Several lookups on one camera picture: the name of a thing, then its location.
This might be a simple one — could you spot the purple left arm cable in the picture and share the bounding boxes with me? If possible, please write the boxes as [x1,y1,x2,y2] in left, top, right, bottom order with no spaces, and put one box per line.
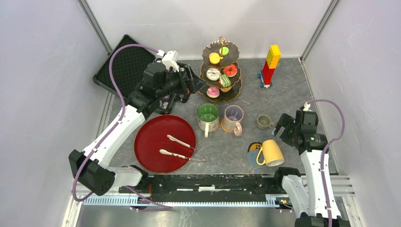
[72,44,160,203]

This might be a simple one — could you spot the green matcha cake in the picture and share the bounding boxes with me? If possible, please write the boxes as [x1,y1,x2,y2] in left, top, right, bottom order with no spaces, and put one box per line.
[219,74,231,88]

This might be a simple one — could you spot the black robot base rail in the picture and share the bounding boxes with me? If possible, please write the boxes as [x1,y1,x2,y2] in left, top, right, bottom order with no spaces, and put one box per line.
[134,174,286,202]

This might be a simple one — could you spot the woven coaster front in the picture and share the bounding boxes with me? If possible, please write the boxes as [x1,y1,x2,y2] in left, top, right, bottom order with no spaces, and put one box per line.
[221,120,234,133]

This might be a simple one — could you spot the green macaron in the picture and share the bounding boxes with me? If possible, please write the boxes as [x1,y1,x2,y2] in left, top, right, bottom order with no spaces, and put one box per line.
[219,46,229,56]

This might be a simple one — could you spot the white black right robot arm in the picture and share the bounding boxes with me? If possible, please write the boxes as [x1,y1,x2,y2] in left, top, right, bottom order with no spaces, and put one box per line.
[271,110,351,227]

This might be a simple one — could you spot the yellow round coaster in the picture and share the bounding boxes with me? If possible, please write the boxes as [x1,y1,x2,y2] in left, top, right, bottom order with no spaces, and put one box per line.
[247,142,262,153]

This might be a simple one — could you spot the blue round coaster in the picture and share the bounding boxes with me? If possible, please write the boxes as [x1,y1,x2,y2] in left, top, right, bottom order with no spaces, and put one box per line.
[247,149,264,167]

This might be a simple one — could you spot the red yellow toy block tower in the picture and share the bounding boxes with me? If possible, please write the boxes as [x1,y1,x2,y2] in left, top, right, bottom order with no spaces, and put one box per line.
[257,44,281,88]

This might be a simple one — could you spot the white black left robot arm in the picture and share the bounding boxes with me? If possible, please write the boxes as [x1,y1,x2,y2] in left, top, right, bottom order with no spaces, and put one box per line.
[69,62,205,201]

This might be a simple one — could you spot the small brown pastry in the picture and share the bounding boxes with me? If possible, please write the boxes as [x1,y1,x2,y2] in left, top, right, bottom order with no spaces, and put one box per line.
[220,87,231,93]

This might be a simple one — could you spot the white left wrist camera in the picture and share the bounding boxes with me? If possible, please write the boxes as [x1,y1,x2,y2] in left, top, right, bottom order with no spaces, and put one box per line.
[157,49,179,72]

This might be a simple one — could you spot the small grey cup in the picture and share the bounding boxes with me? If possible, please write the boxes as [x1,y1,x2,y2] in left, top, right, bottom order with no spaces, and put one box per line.
[257,114,274,130]

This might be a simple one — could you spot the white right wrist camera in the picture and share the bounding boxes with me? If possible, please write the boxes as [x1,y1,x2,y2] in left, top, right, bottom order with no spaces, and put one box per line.
[300,102,311,112]

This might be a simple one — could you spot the yellow ceramic mug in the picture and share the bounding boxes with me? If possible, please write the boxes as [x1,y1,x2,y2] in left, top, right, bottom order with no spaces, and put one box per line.
[256,140,285,167]

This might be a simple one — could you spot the orange macaron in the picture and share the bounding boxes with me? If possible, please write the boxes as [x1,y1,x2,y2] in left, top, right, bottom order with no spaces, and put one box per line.
[209,52,221,65]

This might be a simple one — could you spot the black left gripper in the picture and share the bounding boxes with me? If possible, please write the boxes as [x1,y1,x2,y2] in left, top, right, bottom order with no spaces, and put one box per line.
[157,65,207,99]

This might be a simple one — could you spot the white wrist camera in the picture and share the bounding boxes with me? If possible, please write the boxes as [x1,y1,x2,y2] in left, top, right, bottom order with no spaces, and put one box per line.
[300,102,311,112]
[157,49,179,72]

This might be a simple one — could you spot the red round tray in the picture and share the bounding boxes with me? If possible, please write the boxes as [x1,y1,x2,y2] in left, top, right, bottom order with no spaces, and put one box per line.
[134,114,196,174]

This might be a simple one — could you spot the white chocolate striped donut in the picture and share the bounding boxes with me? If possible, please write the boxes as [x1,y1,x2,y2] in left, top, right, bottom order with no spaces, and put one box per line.
[206,67,221,81]

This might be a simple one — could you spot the three-tier black gold stand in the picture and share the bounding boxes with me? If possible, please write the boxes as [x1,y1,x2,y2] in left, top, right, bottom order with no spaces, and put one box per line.
[200,36,243,103]

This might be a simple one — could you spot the pink ceramic mug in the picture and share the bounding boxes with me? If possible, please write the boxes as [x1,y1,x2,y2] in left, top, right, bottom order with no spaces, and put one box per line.
[223,105,244,136]

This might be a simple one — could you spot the black poker chip case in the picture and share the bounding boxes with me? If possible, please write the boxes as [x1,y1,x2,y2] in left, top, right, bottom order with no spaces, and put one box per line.
[92,34,192,115]

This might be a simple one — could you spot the pink frosted donut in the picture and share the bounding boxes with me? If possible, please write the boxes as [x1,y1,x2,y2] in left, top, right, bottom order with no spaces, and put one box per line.
[207,87,220,98]

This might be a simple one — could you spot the green inside ceramic mug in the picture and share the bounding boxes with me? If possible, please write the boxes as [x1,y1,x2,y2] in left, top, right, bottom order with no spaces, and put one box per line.
[197,103,220,138]

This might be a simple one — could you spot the red frosted donut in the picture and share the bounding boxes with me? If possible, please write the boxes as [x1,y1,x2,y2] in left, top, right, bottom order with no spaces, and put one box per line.
[223,64,238,78]

